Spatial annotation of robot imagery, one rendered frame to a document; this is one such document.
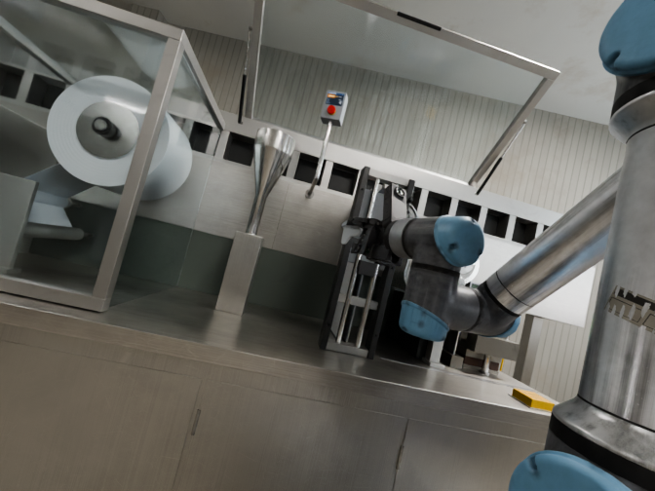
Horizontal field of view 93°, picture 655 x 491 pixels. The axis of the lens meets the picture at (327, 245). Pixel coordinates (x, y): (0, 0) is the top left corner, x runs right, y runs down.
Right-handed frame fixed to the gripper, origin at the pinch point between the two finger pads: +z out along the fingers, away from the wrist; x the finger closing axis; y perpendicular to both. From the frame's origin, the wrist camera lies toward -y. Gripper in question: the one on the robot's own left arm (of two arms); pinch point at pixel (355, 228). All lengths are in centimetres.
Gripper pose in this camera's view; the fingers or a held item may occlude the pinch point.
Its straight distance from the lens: 77.7
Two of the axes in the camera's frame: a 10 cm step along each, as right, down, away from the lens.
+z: -4.1, -0.4, 9.1
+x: 8.4, 3.8, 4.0
